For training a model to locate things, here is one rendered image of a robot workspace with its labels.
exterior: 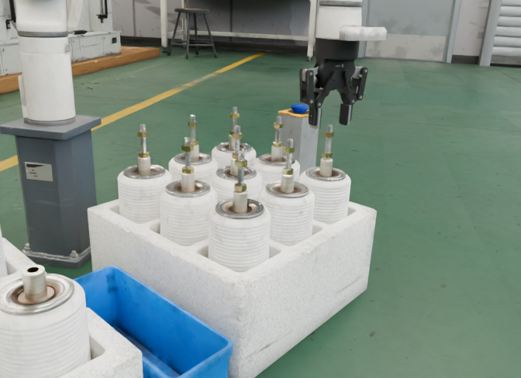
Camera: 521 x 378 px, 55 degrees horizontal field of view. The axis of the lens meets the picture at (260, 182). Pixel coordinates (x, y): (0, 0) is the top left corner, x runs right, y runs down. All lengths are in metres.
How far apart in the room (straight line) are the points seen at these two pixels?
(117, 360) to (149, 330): 0.27
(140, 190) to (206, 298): 0.24
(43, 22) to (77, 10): 3.35
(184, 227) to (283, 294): 0.19
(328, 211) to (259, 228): 0.21
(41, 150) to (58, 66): 0.17
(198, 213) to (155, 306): 0.16
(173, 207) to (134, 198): 0.11
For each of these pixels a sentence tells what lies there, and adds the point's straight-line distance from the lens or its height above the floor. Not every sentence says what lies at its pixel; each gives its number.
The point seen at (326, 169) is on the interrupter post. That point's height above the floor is 0.26.
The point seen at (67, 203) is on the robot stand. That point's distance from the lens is 1.11.
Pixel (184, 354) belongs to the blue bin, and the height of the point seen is 0.05.
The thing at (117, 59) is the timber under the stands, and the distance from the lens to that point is 4.37.
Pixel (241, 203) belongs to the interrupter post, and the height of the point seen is 0.27.
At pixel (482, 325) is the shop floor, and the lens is 1.05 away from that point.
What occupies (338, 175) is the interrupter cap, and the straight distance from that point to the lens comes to 0.93.
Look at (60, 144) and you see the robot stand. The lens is 1.07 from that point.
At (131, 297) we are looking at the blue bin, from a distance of 0.87.
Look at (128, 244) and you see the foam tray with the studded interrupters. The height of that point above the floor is 0.15.
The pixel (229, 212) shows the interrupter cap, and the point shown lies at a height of 0.25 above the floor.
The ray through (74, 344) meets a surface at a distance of 0.59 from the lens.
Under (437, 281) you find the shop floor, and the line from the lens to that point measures 1.15.
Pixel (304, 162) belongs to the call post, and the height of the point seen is 0.20.
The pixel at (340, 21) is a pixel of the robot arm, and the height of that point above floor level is 0.53.
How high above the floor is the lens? 0.55
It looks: 20 degrees down
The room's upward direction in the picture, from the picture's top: 2 degrees clockwise
